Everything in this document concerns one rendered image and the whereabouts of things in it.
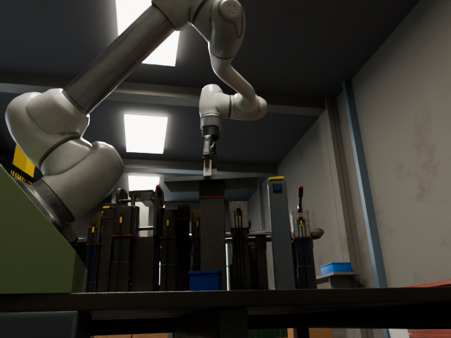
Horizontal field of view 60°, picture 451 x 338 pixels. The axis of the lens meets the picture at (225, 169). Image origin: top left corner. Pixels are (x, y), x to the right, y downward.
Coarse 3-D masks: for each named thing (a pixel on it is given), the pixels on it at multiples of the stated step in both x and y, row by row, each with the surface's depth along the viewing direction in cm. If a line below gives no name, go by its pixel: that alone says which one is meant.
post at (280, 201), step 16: (272, 192) 153; (272, 208) 151; (272, 224) 148; (288, 224) 148; (272, 240) 146; (288, 240) 146; (272, 256) 150; (288, 256) 144; (288, 272) 142; (288, 288) 140
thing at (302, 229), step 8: (296, 216) 165; (304, 216) 165; (296, 224) 164; (304, 224) 164; (296, 232) 163; (304, 232) 163; (296, 240) 163; (304, 240) 162; (296, 248) 163; (304, 248) 161; (296, 256) 164; (304, 256) 159; (304, 264) 159; (296, 272) 164; (304, 272) 157; (312, 272) 157; (304, 280) 156; (312, 280) 156; (304, 288) 154; (312, 288) 155
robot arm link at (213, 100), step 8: (208, 88) 168; (216, 88) 169; (208, 96) 166; (216, 96) 166; (224, 96) 167; (200, 104) 168; (208, 104) 165; (216, 104) 165; (224, 104) 166; (200, 112) 168; (208, 112) 164; (216, 112) 165; (224, 112) 167
